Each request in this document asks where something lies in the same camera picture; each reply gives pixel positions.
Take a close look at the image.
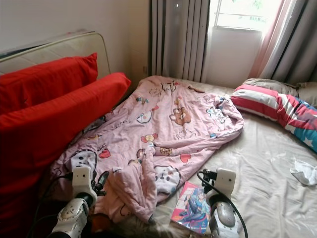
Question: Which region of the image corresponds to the anime cover book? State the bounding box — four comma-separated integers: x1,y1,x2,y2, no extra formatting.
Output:
171,181,212,235

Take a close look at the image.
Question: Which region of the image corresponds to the beige floral bed sheet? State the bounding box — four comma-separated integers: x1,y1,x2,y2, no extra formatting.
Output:
104,78,317,238

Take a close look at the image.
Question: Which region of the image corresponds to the pink cartoon print blanket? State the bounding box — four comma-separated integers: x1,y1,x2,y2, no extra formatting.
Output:
52,75,245,224

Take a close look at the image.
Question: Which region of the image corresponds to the white crumpled cloth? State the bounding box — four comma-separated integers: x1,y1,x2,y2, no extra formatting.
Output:
290,159,317,186

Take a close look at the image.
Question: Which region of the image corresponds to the striped cartoon bolster pillow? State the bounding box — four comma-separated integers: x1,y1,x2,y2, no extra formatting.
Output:
230,83,317,154

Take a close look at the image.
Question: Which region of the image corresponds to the crumpled beige pillow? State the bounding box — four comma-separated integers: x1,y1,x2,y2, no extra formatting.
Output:
243,78,317,107

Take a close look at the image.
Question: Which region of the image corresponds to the beige quilted mattress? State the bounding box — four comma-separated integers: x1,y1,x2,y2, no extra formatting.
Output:
0,31,110,80

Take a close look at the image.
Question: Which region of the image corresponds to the grey curtain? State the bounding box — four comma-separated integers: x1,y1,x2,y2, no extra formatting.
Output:
260,0,317,85
149,0,211,82

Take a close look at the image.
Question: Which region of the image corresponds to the pink sheer curtain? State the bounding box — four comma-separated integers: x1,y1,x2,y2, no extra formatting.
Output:
249,0,298,79

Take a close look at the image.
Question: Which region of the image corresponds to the bright window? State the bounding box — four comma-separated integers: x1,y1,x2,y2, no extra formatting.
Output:
212,0,284,33

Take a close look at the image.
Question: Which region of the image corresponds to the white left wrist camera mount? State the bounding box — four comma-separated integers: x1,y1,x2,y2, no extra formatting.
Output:
72,165,93,197

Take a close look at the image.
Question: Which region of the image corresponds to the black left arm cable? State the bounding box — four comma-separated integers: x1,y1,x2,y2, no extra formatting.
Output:
26,171,75,238

